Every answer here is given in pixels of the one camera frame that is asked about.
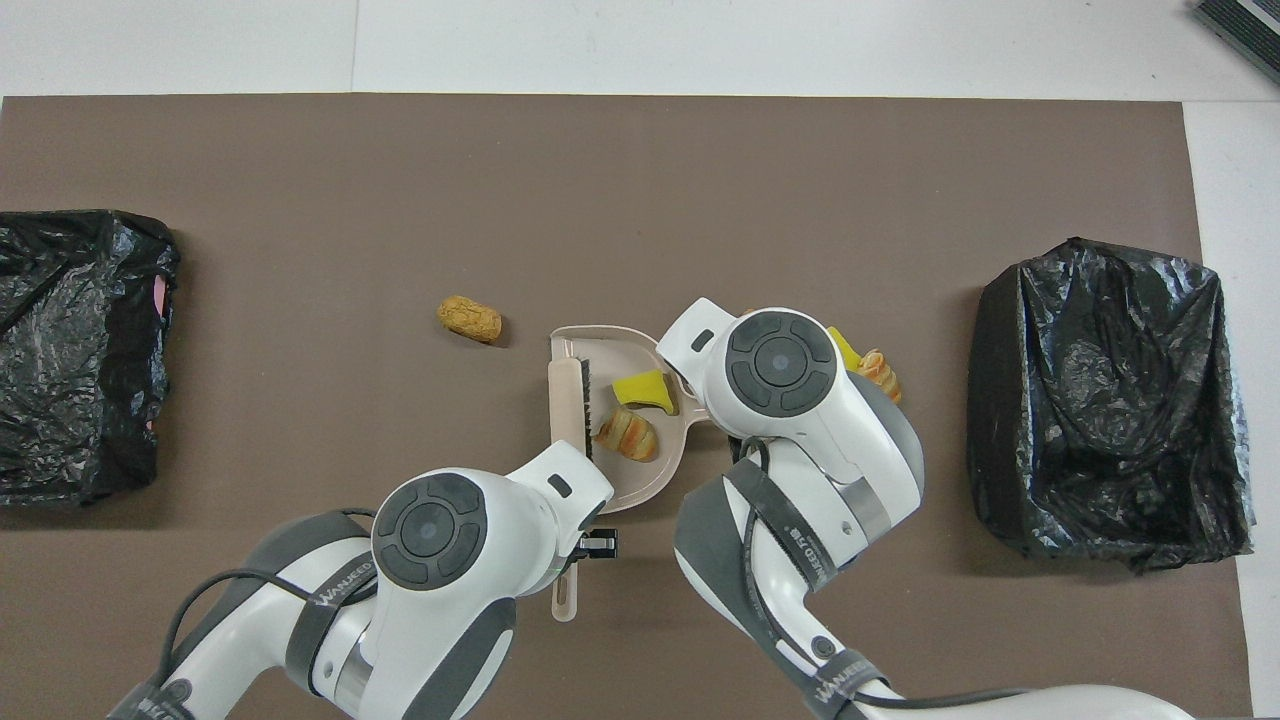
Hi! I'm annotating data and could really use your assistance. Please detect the beige plastic dustpan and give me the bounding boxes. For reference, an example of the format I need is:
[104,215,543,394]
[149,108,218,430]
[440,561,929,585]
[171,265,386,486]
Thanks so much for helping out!
[549,324,713,623]

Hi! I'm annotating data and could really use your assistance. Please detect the striped toy croissant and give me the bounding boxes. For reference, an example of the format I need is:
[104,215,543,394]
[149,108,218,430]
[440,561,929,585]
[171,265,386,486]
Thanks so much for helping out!
[858,348,903,405]
[593,407,661,464]

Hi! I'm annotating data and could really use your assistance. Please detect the beige brush black bristles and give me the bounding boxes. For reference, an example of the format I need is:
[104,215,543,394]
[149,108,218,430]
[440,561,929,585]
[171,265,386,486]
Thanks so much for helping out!
[547,360,598,466]

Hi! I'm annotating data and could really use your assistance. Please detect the brown toy bread roll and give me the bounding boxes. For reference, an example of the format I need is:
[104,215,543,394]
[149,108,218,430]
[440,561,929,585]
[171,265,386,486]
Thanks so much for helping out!
[437,294,504,345]

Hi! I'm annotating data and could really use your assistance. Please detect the black bagged pink bin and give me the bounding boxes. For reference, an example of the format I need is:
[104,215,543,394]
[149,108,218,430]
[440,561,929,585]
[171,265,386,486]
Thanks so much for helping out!
[0,209,182,508]

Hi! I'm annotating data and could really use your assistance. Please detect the brown table mat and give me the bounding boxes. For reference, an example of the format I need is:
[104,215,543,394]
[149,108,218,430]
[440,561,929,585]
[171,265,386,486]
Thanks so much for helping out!
[0,94,1254,720]

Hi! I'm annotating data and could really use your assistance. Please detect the grey ridged device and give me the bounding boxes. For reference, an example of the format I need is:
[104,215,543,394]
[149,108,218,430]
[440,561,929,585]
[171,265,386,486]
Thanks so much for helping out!
[1190,0,1280,86]

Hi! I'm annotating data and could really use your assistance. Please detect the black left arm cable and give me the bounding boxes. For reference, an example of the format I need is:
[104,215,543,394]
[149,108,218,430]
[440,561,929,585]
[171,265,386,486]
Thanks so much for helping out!
[160,508,381,691]

